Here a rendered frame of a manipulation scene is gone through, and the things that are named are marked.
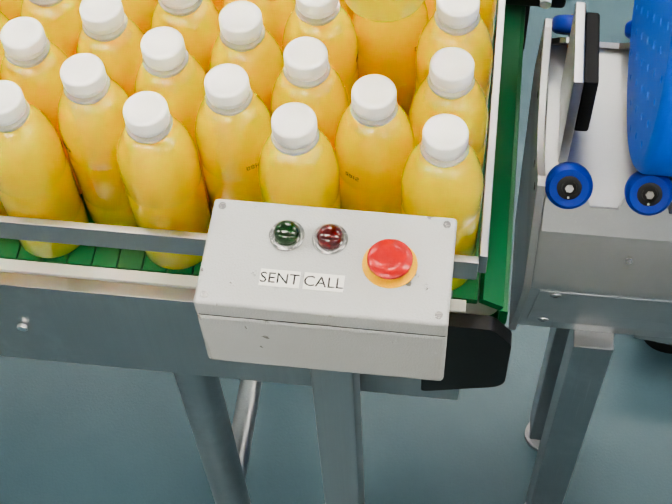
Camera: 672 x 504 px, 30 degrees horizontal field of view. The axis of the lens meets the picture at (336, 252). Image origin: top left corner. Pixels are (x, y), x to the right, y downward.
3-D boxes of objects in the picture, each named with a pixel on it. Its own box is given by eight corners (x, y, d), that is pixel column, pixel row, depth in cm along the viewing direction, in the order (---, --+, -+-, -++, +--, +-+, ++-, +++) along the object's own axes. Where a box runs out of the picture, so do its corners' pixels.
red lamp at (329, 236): (342, 252, 100) (341, 244, 99) (314, 250, 100) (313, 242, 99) (345, 229, 101) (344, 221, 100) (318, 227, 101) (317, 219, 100)
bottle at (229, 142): (200, 205, 127) (173, 80, 110) (264, 175, 129) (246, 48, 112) (232, 257, 124) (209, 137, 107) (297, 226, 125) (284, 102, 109)
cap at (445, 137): (476, 151, 106) (477, 138, 104) (436, 169, 105) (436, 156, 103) (453, 119, 107) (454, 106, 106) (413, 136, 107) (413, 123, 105)
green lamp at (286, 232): (298, 249, 100) (297, 240, 99) (271, 246, 101) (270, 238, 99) (302, 226, 101) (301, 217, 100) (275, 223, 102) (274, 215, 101)
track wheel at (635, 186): (678, 174, 117) (675, 168, 118) (628, 170, 117) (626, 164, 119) (671, 220, 118) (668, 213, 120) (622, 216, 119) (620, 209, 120)
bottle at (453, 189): (487, 276, 122) (504, 156, 105) (422, 307, 120) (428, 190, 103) (450, 221, 125) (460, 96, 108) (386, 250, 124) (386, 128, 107)
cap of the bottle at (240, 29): (269, 18, 114) (267, 4, 113) (254, 49, 112) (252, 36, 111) (229, 9, 115) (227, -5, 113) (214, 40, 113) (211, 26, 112)
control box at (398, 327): (443, 382, 105) (448, 323, 96) (207, 360, 107) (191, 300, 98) (452, 280, 110) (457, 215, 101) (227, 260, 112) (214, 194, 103)
